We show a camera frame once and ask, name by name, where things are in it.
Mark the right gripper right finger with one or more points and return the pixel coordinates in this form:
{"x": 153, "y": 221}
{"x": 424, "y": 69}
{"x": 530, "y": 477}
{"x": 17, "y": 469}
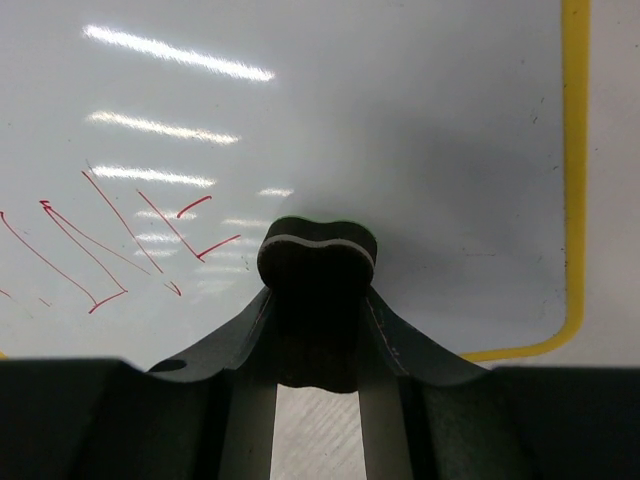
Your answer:
{"x": 427, "y": 413}

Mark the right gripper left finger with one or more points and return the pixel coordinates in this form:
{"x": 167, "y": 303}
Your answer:
{"x": 205, "y": 413}

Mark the black whiteboard eraser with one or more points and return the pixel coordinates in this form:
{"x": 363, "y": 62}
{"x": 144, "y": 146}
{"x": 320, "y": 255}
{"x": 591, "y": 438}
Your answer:
{"x": 318, "y": 273}

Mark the yellow-framed whiteboard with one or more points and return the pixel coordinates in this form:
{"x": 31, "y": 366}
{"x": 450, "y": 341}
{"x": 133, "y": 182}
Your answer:
{"x": 147, "y": 146}

